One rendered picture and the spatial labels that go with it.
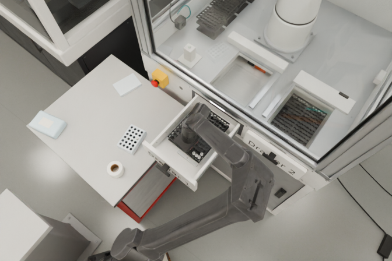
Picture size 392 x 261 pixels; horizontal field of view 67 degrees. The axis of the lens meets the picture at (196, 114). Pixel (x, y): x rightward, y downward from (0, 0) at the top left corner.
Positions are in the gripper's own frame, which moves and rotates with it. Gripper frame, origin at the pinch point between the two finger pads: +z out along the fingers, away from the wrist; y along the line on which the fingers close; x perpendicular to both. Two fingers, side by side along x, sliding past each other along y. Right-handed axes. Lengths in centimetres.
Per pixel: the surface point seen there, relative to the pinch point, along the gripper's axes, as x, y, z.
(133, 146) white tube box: -22.7, 10.9, 20.0
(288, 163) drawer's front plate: 36.0, -23.2, 1.4
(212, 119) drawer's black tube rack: -1.7, -20.1, 7.0
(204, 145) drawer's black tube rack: 4.0, -7.6, 7.3
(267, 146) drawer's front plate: 25.0, -22.7, -0.3
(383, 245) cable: 119, -62, 82
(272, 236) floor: 64, -21, 91
